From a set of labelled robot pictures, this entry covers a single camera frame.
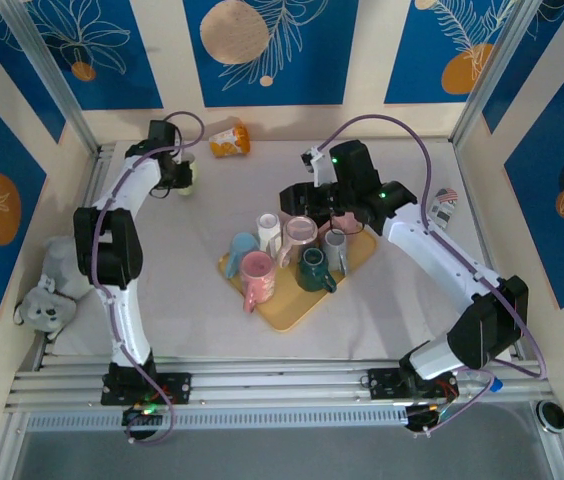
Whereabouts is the iridescent pink mug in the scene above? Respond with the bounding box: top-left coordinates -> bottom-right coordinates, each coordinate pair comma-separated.
275,215 -> 321,269

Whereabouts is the white mug with angular handle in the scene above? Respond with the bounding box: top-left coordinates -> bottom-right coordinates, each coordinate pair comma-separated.
254,212 -> 283,256

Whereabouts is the pale pink mug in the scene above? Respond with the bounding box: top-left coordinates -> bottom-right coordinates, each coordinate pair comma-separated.
330,212 -> 363,236

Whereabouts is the grey mug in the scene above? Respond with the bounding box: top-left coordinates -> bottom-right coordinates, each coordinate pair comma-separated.
321,228 -> 351,276

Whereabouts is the pale green mug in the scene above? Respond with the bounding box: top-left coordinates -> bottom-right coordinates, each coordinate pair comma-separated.
173,153 -> 199,197

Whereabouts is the dark green mug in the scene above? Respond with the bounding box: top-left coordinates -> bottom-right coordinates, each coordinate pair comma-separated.
295,247 -> 338,295

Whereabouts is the pink patterned mug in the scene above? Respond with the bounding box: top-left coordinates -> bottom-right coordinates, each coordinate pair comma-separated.
239,250 -> 279,315

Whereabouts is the light blue mug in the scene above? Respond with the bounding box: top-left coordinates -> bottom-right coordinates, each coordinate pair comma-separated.
222,232 -> 263,280

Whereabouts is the yellow plastic tray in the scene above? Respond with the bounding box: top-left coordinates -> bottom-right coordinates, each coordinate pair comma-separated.
217,227 -> 379,334

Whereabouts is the white tablecloth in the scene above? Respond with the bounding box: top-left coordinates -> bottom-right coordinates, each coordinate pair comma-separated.
54,139 -> 513,361

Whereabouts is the grey plush koala toy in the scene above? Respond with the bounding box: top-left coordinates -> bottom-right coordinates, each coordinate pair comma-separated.
13,234 -> 96,344

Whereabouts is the black round knob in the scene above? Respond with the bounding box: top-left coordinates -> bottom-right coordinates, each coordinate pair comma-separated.
534,399 -> 564,432

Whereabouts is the purple cable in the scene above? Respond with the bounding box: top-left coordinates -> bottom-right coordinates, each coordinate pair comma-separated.
89,110 -> 207,445
325,114 -> 549,441

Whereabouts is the aluminium frame rail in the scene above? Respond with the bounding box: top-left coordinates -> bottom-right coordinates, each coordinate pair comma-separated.
4,355 -> 552,415
450,142 -> 526,362
34,143 -> 116,371

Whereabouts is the aluminium frame post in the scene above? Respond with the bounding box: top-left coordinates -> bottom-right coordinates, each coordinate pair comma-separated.
0,0 -> 102,156
450,0 -> 549,147
531,399 -> 564,480
0,412 -> 31,480

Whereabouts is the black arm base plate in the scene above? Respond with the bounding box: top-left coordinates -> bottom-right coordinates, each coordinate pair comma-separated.
100,372 -> 193,406
367,367 -> 461,401

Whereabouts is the slotted grey cable duct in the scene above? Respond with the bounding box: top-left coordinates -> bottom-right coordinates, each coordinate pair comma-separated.
24,407 -> 409,434

